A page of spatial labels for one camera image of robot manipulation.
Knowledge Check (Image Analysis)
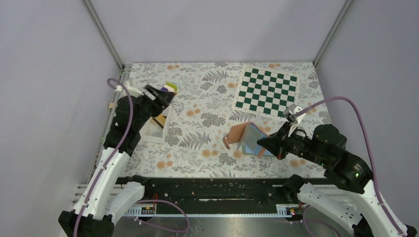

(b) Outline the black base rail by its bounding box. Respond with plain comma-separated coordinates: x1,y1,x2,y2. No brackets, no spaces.
117,175,306,210

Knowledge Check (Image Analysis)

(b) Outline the left controller board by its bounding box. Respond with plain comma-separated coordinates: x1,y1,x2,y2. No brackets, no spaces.
140,205,156,215

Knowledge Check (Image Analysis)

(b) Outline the brown leather wallet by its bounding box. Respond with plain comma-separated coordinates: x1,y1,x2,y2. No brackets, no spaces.
222,121,268,150

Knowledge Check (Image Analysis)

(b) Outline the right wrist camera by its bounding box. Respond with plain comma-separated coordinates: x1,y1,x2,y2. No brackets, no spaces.
284,104,306,137

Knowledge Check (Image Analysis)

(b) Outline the cream toy block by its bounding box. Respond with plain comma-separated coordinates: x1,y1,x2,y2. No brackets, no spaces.
162,85,175,93

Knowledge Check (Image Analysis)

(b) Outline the green white chess mat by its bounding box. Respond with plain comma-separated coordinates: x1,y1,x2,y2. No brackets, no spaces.
231,65,301,120

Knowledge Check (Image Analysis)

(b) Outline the left aluminium frame post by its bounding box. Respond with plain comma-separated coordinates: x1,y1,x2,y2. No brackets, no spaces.
81,0,125,71

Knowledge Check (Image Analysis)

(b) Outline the floral table cloth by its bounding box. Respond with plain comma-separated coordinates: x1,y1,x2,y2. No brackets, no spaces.
120,63,324,178

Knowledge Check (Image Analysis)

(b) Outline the green card holder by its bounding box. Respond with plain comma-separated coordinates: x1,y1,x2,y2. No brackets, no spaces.
241,143,274,158

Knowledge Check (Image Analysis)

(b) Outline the clear plastic divided tray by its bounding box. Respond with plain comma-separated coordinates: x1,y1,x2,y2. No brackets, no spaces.
140,108,172,144

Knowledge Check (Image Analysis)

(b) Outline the perforated metal strip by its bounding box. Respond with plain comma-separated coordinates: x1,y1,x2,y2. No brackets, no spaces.
124,203,293,218

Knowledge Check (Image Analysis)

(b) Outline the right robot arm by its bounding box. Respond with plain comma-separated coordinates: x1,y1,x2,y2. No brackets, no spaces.
257,122,418,237

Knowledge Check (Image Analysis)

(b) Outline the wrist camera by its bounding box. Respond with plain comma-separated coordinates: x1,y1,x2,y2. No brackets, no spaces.
124,80,143,98
284,104,306,137

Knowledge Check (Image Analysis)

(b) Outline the aluminium frame post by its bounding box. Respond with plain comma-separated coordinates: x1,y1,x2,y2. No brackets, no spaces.
313,0,354,68
81,0,125,71

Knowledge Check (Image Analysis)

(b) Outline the lime green toy block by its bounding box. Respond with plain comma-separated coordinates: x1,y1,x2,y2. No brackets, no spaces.
166,82,178,92

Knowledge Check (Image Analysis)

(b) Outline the controller board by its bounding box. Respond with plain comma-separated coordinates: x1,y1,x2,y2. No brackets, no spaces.
140,205,156,215
286,207,303,216

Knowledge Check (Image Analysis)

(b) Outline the right aluminium frame post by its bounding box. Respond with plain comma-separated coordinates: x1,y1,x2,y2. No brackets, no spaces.
313,0,354,68

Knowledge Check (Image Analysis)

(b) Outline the gold card in tray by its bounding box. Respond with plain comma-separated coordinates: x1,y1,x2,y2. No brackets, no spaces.
152,114,167,129

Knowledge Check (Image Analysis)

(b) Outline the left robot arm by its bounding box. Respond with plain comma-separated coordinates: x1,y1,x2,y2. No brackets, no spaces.
58,85,175,237

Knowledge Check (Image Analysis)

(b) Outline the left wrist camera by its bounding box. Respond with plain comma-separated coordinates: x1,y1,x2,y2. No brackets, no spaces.
124,80,143,98

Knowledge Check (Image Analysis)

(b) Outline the right controller board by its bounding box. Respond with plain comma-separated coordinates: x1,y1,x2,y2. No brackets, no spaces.
286,207,303,216

